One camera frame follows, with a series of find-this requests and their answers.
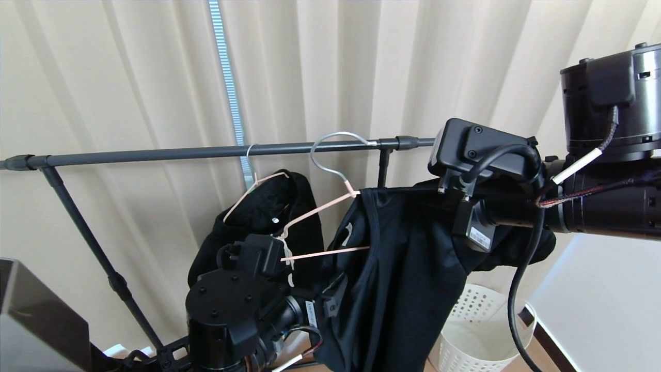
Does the white laundry basket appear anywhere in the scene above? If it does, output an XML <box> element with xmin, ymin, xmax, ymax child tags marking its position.
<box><xmin>428</xmin><ymin>283</ymin><xmax>538</xmax><ymax>372</ymax></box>

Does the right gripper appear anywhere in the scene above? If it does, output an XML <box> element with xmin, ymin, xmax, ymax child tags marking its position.
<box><xmin>452</xmin><ymin>160</ymin><xmax>661</xmax><ymax>254</ymax></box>

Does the pink clothes hanger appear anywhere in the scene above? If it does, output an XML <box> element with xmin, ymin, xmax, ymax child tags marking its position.
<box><xmin>279</xmin><ymin>132</ymin><xmax>380</xmax><ymax>264</ymax></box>
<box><xmin>223</xmin><ymin>145</ymin><xmax>290</xmax><ymax>224</ymax></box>

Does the black clothes rack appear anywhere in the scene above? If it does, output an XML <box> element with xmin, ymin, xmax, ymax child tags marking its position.
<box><xmin>0</xmin><ymin>137</ymin><xmax>437</xmax><ymax>357</ymax></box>

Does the beige curtain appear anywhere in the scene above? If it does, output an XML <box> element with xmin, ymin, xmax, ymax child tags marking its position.
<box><xmin>0</xmin><ymin>0</ymin><xmax>661</xmax><ymax>352</ymax></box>

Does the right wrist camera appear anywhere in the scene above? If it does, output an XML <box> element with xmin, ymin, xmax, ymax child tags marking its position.
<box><xmin>428</xmin><ymin>118</ymin><xmax>543</xmax><ymax>199</ymax></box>

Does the black garment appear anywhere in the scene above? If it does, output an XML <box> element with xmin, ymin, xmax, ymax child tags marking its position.
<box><xmin>312</xmin><ymin>178</ymin><xmax>557</xmax><ymax>372</ymax></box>
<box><xmin>187</xmin><ymin>169</ymin><xmax>325</xmax><ymax>290</ymax></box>

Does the black cable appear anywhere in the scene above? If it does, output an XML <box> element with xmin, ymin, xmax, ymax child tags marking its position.
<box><xmin>460</xmin><ymin>144</ymin><xmax>547</xmax><ymax>372</ymax></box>

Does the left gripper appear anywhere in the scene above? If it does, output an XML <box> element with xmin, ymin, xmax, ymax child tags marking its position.
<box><xmin>273</xmin><ymin>274</ymin><xmax>349</xmax><ymax>348</ymax></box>

